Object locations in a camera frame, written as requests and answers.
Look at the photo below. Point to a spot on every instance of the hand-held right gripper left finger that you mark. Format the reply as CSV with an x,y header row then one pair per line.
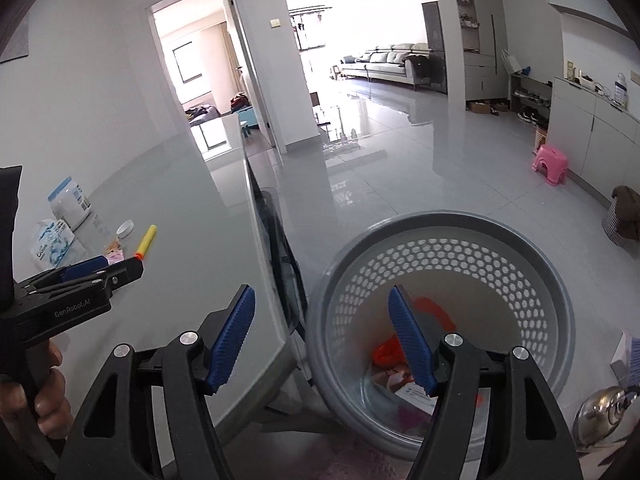
x,y
232,340

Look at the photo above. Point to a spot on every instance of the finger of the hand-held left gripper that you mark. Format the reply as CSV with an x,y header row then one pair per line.
x,y
127,272
85,266

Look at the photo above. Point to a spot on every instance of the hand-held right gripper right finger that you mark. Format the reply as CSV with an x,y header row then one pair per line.
x,y
412,345

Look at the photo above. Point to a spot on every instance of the pink packet gold emblem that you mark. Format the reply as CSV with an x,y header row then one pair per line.
x,y
116,256

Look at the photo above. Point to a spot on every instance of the red plastic bag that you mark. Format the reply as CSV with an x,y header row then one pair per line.
x,y
387,355

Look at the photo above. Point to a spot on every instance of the yellow foam dart orange tip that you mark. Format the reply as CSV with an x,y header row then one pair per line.
x,y
146,240

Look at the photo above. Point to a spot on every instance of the long red cardboard box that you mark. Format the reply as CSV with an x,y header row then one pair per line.
x,y
390,379

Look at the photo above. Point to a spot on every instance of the blue white mask packet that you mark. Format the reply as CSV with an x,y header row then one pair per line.
x,y
415,397

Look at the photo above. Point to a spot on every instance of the grey perforated plastic basket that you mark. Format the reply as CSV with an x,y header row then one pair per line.
x,y
500,270

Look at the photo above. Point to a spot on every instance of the person's left hand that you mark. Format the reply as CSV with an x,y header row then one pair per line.
x,y
52,395

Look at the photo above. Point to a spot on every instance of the white blue tissue pack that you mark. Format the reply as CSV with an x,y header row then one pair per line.
x,y
52,242

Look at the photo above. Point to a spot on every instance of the small white cap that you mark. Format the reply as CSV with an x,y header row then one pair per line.
x,y
125,228

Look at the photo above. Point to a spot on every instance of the white jar blue lid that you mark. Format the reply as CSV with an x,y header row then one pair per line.
x,y
70,205

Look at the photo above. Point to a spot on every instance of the bed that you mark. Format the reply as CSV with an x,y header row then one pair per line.
x,y
202,115

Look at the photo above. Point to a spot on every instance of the steel kettle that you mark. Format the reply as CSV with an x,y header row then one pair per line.
x,y
600,410

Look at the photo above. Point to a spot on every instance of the dark red bag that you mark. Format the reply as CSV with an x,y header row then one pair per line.
x,y
240,102

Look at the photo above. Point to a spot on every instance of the white box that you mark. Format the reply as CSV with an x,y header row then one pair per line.
x,y
627,360

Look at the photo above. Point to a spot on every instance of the pink plastic stool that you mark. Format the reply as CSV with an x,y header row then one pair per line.
x,y
550,160

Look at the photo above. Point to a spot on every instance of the white door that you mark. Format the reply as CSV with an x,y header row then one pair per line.
x,y
250,70

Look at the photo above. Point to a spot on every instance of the striped basket with brown cloth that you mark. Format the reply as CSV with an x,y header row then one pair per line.
x,y
622,215

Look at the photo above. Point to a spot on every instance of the cardboard boxes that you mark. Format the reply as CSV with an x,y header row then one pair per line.
x,y
485,108

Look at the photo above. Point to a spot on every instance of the shoe rack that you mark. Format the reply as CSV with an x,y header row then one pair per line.
x,y
530,100

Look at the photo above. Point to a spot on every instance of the dark jacket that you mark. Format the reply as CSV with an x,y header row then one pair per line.
x,y
425,72

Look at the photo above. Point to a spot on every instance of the white shelf unit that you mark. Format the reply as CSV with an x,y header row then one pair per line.
x,y
480,80

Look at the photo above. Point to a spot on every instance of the white sideboard cabinet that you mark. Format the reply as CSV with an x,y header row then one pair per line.
x,y
595,130

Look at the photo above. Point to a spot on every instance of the grey sofa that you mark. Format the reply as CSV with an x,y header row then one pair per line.
x,y
380,60

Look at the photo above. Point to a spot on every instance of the white paper bag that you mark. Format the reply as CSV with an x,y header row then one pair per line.
x,y
510,62

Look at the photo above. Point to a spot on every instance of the dark tall cabinet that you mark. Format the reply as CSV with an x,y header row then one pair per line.
x,y
434,45

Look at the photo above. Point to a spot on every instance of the clear water bottle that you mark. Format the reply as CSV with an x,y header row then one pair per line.
x,y
621,92

